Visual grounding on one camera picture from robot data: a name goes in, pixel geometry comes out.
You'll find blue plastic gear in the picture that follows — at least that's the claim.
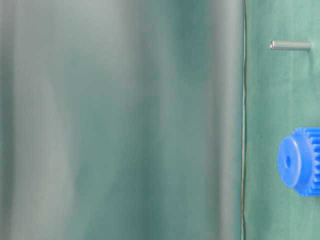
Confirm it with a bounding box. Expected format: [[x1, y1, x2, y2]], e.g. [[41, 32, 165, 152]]
[[278, 127, 320, 197]]

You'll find silver metal shaft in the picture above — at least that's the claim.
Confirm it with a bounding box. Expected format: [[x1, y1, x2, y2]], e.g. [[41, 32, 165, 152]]
[[269, 40, 312, 51]]

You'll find grey backdrop sheet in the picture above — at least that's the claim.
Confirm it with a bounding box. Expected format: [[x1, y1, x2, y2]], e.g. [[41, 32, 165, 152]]
[[0, 0, 244, 240]]

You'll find green table cloth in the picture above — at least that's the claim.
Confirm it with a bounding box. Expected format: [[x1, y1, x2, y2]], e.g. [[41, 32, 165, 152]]
[[244, 0, 320, 240]]

